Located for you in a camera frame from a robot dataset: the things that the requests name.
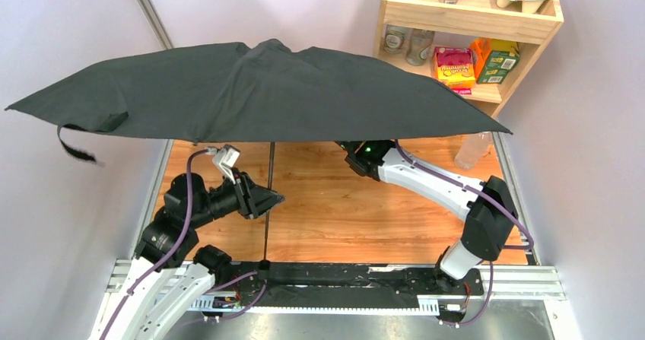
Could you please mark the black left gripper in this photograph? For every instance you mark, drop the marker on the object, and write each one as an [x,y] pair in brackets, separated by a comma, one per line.
[245,195]

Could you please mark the clear plastic water bottle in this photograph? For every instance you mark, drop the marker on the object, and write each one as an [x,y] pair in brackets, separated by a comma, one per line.
[473,148]

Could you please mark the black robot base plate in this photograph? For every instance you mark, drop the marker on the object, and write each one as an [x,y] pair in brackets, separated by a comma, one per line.
[320,285]

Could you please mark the aluminium frame rail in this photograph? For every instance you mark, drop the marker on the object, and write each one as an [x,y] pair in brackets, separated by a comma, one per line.
[504,283]

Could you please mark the green orange carton box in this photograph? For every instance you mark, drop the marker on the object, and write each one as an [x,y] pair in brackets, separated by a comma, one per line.
[493,59]

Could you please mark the glass jar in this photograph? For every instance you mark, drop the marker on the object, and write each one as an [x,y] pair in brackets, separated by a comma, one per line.
[419,46]
[394,39]

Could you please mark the wooden shelf unit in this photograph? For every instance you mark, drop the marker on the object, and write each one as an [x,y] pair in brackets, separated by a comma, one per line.
[457,25]

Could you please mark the glass jar right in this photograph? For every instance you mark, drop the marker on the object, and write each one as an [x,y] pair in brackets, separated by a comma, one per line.
[419,46]

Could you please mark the glass jar left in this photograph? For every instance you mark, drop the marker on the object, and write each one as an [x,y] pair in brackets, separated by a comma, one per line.
[394,39]

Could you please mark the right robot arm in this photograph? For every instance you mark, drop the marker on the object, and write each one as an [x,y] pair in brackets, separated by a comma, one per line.
[484,206]

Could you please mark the orange pink sponge box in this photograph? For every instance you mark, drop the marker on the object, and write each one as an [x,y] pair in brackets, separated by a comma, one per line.
[454,67]

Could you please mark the black folding umbrella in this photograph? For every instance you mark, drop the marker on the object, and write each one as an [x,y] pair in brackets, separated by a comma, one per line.
[229,92]

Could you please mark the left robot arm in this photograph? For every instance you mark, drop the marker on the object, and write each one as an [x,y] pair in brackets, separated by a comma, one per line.
[171,247]

